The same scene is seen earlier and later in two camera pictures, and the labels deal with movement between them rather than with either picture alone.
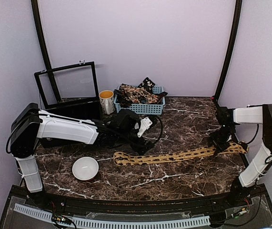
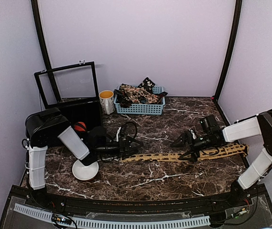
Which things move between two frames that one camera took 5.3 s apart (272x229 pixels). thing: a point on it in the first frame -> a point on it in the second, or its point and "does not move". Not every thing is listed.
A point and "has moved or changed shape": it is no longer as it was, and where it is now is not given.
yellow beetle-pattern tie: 131,158 has moved or changed shape
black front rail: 216,201 does not move
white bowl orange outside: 85,168 does not move
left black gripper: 137,146 -> 123,149
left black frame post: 38,26 does not move
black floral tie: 147,84 does not move
